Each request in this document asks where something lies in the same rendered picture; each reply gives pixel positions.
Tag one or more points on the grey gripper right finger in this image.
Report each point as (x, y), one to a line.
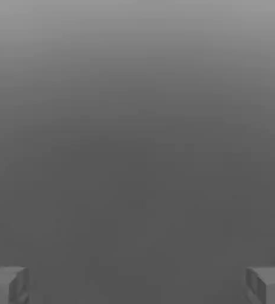
(270, 288)

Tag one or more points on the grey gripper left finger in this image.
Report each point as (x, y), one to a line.
(1, 287)

